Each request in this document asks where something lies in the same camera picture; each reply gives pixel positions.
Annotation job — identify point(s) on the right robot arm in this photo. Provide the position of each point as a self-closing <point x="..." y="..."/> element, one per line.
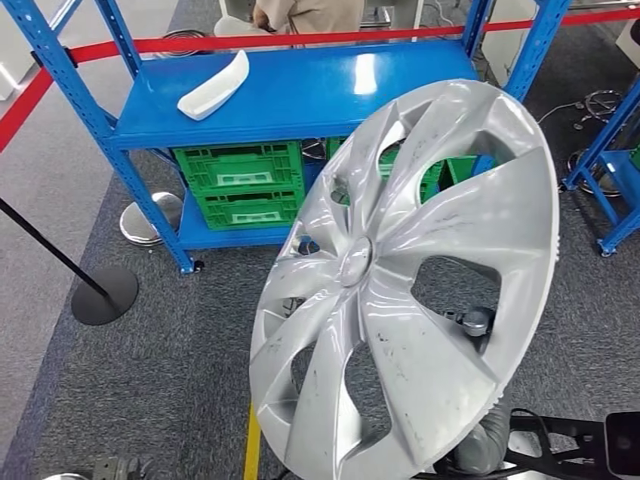
<point x="482" y="437"/>

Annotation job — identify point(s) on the black stanchion post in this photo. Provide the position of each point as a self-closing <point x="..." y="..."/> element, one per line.
<point x="105" y="295"/>

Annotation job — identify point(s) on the white board panel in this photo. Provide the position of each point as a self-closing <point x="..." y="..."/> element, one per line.
<point x="500" y="40"/>

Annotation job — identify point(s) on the chrome stanchion post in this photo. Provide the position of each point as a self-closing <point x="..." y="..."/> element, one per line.
<point x="150" y="218"/>

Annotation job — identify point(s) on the person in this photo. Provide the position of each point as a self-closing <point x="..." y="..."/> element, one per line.
<point x="310" y="13"/>

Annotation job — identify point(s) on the silver wheel hubcap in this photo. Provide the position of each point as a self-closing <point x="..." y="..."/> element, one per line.
<point x="425" y="298"/>

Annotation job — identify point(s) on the white plastic trim part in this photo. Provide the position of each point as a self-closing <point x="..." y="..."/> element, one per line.
<point x="212" y="89"/>

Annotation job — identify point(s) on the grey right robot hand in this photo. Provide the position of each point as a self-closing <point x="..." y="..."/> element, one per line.
<point x="475" y="322"/>

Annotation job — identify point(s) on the blue steel shelf rack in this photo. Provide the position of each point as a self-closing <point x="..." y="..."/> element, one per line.
<point x="300" y="86"/>
<point x="620" y="179"/>

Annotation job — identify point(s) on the chrome chair base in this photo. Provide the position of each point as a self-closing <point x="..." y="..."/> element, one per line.
<point x="592" y="175"/>
<point x="602" y="104"/>

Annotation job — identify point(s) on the yellow floor tape square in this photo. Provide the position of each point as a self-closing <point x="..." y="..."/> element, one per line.
<point x="252" y="444"/>

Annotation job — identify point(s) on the red barrier belt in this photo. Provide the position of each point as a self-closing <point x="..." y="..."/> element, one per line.
<point x="200" y="43"/>

